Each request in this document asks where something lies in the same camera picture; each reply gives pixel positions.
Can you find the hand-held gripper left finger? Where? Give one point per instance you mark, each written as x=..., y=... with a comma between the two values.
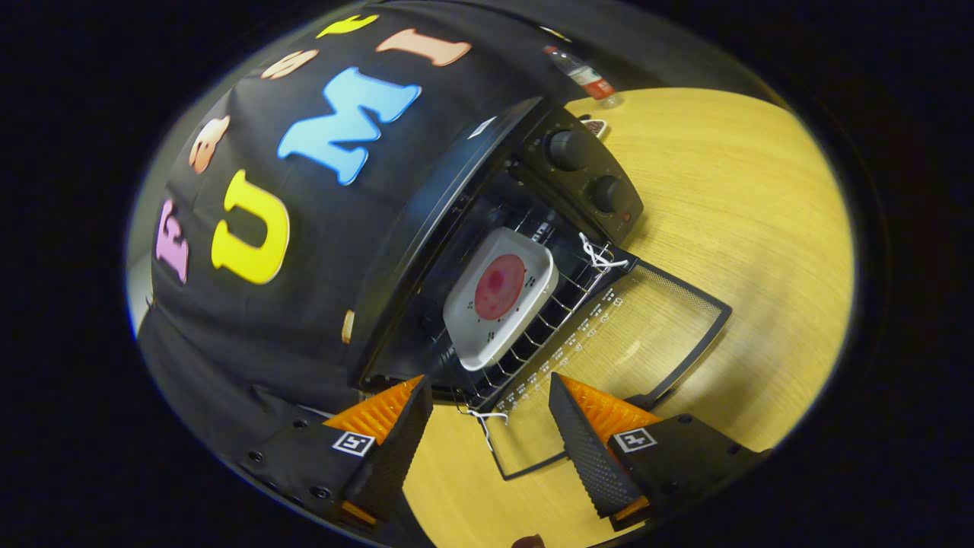
x=396, y=457

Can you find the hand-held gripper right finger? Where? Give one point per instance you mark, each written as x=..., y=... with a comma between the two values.
x=586, y=457

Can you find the white square plate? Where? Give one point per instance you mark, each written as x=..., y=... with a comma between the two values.
x=472, y=335

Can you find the pink ham slice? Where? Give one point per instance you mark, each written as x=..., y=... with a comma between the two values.
x=498, y=288

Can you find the black toaster oven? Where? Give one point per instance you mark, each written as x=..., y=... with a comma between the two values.
x=586, y=171

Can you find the brown toast slice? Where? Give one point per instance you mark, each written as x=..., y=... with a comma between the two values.
x=348, y=327

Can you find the white divided snack dish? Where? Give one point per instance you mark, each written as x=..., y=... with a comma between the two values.
x=595, y=126

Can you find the red label water bottle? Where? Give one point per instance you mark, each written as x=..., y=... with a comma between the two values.
x=582, y=74

